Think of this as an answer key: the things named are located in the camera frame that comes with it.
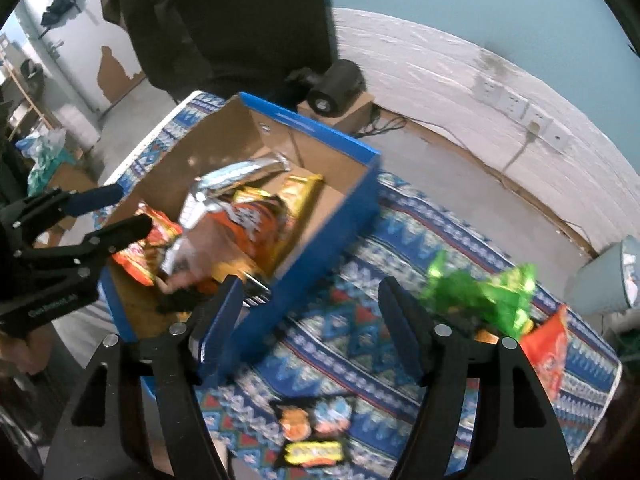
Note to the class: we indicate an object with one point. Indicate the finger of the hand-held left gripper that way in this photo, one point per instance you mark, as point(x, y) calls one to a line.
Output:
point(120, 230)
point(95, 199)

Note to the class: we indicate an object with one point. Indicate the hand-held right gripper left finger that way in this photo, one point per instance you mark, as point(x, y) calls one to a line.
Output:
point(225, 320)

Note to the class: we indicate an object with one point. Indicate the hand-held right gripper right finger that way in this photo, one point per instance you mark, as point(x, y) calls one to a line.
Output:
point(405, 330)

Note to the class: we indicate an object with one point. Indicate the orange-red chips packet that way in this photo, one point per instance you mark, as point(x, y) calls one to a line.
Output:
point(145, 255)

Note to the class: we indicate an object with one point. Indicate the green snack packet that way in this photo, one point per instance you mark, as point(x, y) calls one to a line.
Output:
point(475, 300)

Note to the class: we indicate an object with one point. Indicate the silver snack packet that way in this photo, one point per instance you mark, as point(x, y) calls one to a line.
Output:
point(200, 210)

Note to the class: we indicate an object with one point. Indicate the orange snack packet white print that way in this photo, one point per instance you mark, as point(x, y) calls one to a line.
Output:
point(250, 230)

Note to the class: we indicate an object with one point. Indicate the blue cardboard box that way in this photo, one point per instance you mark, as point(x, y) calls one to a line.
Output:
point(330, 230)

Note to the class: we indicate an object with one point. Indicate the black snack packet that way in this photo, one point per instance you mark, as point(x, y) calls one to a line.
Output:
point(310, 420)

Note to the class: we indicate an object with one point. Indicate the red snack packet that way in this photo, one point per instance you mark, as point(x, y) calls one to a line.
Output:
point(545, 350)

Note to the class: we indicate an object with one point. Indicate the long gold biscuit packet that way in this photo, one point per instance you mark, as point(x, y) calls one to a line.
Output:
point(300, 195)

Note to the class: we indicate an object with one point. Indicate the person's left hand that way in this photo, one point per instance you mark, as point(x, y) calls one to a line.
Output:
point(25, 355)

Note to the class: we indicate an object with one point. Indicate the blue patterned tablecloth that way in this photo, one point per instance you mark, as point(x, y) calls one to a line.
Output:
point(350, 320)

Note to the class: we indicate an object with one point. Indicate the light plastic bag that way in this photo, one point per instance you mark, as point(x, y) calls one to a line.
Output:
point(45, 160)

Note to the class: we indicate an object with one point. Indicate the wooden rack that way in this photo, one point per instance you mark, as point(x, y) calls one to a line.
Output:
point(30, 100)

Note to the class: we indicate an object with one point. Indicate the dark blue hanging cloth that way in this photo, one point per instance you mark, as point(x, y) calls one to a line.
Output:
point(57, 7)

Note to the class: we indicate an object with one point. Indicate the light blue trash bin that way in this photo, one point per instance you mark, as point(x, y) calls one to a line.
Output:
point(595, 280)

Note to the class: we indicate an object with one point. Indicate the black hanging cloth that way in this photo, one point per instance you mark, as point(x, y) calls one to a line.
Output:
point(225, 25)

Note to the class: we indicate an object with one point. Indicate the small brown cardboard box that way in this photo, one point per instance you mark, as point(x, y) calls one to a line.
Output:
point(357, 115)

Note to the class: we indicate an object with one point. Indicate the white wall socket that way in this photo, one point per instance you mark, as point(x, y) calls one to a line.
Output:
point(559, 136)
point(483, 87)
point(511, 104)
point(542, 117)

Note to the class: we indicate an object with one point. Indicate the black camera on box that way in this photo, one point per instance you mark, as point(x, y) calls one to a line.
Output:
point(335, 85)

